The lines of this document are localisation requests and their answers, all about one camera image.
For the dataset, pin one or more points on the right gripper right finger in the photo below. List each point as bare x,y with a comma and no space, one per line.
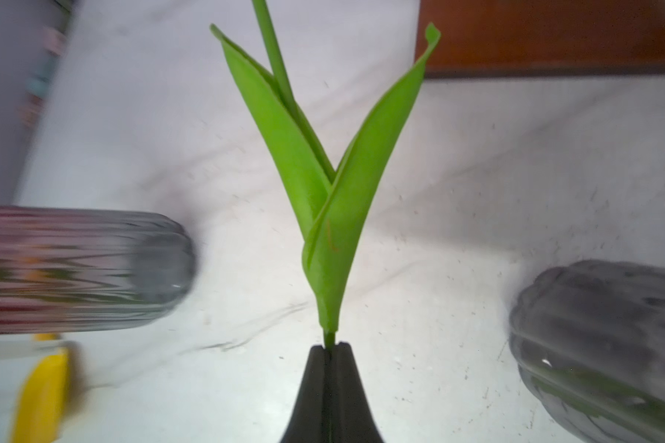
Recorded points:
351,419

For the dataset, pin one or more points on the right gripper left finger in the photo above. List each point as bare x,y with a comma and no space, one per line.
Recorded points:
309,421

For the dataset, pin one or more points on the tulip with spread green leaves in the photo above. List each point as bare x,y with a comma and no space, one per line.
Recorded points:
331,202

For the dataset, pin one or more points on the purple ribbed glass vase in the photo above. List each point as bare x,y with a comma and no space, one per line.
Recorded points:
589,341

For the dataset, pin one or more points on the pink glass vase with ribbon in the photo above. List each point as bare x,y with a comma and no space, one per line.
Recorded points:
67,270

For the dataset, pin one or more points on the yellow object on table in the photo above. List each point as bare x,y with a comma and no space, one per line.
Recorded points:
44,395

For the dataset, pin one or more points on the brown wooden tiered stand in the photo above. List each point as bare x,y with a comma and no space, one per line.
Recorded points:
495,38

